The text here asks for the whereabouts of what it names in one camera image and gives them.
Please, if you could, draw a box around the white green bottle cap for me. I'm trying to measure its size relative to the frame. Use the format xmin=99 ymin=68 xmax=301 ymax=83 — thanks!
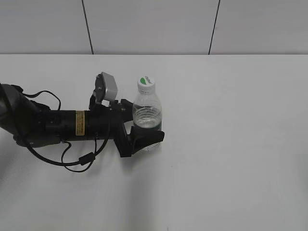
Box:
xmin=137 ymin=76 xmax=155 ymax=94

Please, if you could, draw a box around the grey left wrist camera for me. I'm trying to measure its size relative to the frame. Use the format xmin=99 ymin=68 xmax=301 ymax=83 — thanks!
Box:
xmin=93 ymin=72 xmax=118 ymax=104

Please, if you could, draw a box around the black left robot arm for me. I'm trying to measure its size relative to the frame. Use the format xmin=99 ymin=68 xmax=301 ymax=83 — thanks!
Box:
xmin=0 ymin=84 xmax=165 ymax=157

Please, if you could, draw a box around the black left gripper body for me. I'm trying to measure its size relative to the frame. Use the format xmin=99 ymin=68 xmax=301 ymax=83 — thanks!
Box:
xmin=86 ymin=97 xmax=133 ymax=157

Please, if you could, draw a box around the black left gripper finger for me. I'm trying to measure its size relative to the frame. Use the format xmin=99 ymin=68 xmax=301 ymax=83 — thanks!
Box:
xmin=129 ymin=126 xmax=165 ymax=154
xmin=121 ymin=99 xmax=133 ymax=120

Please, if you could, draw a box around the clear cestbon water bottle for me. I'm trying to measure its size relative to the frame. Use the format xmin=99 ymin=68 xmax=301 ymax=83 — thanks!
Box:
xmin=132 ymin=76 xmax=163 ymax=152

